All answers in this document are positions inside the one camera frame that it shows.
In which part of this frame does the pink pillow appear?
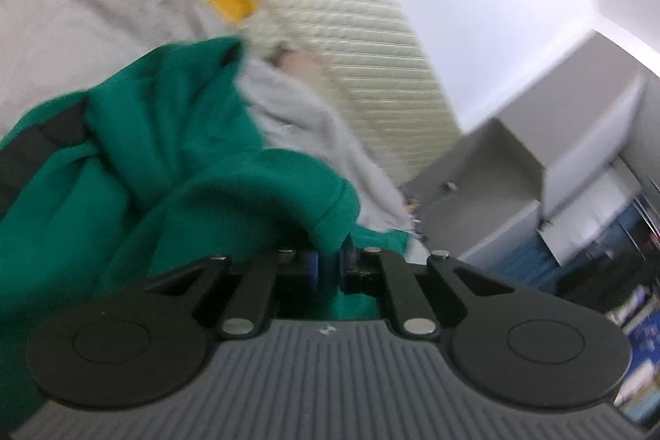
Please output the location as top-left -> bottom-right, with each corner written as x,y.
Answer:
268,45 -> 324,86

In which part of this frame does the cream quilted mattress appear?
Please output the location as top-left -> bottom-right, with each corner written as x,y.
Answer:
170,0 -> 463,187

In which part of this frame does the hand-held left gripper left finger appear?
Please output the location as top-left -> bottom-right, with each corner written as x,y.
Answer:
144,248 -> 321,339

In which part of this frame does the grey textured bed sheet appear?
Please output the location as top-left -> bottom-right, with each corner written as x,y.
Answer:
0,0 -> 424,246

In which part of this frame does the green sweatshirt with white print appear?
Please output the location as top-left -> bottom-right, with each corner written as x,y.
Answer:
0,37 -> 413,431

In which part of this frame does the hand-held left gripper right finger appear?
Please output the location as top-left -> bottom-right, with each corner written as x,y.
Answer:
337,234 -> 517,339

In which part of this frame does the grey cabinet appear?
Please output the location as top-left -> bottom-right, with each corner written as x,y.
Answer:
401,28 -> 660,266

